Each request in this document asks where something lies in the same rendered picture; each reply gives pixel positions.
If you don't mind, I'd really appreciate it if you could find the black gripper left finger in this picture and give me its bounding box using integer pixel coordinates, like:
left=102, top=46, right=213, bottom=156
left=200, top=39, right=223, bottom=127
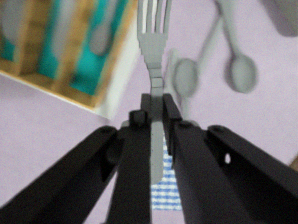
left=0, top=93, right=153, bottom=224

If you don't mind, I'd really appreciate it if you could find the wooden cutlery tray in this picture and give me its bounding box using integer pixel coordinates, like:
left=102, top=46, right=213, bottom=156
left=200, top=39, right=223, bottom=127
left=0, top=0, right=138, bottom=112

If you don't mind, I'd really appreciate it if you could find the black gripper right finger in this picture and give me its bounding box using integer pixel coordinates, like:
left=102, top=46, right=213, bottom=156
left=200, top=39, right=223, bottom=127
left=162, top=93, right=298, bottom=224

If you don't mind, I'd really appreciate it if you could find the blue and white checked towel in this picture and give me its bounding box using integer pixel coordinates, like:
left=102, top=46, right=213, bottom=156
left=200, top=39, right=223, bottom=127
left=151, top=147, right=182, bottom=211

